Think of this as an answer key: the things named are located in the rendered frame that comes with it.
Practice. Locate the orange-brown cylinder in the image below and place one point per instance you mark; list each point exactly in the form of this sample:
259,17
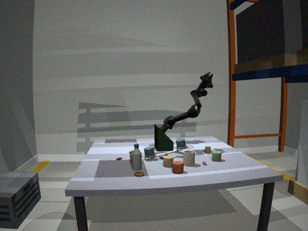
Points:
177,167

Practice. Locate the small brown cylinder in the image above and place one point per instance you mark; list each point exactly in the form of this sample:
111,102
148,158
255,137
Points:
208,149

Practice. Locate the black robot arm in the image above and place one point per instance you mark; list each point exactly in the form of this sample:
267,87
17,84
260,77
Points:
192,112

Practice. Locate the light blue cup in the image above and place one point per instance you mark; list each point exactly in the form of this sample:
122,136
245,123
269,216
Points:
149,151
180,142

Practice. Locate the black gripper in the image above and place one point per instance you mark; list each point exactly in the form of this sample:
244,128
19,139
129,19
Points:
206,79

